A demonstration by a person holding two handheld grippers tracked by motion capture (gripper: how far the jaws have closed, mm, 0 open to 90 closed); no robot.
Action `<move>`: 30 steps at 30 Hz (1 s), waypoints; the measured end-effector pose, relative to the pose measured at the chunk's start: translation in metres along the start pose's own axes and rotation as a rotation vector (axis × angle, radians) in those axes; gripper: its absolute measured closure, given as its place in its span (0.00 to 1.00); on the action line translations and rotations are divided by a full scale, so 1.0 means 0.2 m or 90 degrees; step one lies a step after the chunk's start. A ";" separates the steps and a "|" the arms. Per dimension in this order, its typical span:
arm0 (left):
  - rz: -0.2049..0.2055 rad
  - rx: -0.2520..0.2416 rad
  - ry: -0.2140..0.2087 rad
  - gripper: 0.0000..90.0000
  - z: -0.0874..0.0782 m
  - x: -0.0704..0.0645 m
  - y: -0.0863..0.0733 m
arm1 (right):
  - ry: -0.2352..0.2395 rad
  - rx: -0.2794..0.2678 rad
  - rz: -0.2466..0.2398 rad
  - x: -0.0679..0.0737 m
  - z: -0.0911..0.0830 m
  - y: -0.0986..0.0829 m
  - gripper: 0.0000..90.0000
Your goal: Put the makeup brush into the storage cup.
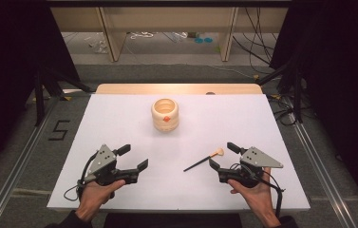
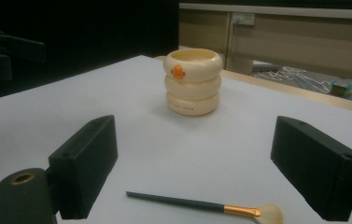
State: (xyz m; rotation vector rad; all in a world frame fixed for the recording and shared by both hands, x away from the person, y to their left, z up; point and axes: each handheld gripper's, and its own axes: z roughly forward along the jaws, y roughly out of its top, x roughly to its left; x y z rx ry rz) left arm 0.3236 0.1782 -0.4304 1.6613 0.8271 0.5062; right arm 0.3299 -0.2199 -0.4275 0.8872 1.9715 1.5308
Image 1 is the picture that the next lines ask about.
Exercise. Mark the aluminium floor rail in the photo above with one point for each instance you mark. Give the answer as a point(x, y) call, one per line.
point(15, 177)
point(322, 171)

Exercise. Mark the cream ribbed cup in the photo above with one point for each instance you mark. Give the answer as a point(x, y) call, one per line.
point(165, 117)

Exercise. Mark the blue round discs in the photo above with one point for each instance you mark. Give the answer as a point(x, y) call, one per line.
point(203, 40)

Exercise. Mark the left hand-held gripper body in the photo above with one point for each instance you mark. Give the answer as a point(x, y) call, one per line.
point(103, 160)

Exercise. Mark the clear plastic wrapping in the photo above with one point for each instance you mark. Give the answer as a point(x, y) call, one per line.
point(97, 45)

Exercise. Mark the beige wooden shelf unit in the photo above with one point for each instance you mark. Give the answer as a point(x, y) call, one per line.
point(173, 19)

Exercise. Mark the black tripod stand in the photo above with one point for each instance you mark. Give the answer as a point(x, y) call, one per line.
point(40, 95)
point(297, 95)

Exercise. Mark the wooden table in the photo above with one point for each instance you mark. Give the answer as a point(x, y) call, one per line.
point(154, 89)

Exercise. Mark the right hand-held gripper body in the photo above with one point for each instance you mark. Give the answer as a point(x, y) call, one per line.
point(255, 160)

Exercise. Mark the dark curtain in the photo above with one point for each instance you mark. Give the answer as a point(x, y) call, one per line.
point(5, 63)
point(341, 79)

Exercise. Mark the person's right hand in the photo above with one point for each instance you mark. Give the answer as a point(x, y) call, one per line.
point(257, 198)

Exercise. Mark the white board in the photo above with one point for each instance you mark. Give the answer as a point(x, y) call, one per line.
point(173, 190)

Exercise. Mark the person's left hand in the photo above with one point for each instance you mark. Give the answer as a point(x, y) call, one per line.
point(95, 196)

